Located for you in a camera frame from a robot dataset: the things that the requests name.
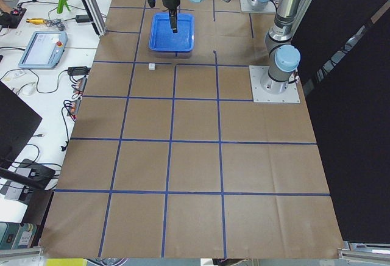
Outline green clamp tool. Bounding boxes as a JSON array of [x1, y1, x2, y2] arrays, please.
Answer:
[[56, 0, 71, 14]]

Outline blue teach pendant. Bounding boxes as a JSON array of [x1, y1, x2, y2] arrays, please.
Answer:
[[18, 31, 68, 70]]

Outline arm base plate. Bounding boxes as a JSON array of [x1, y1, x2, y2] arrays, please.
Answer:
[[240, 0, 278, 14], [249, 65, 300, 104]]

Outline black monitor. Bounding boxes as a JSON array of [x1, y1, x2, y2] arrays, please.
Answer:
[[1, 83, 42, 169]]

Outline blue plastic tray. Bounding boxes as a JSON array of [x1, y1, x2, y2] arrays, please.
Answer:
[[149, 13, 194, 52]]

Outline black power adapter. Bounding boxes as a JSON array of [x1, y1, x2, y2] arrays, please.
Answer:
[[75, 15, 91, 23]]

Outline brown paper table cover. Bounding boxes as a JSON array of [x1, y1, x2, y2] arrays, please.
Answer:
[[40, 0, 342, 259]]

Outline aluminium frame post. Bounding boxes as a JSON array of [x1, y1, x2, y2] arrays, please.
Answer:
[[81, 0, 107, 37]]

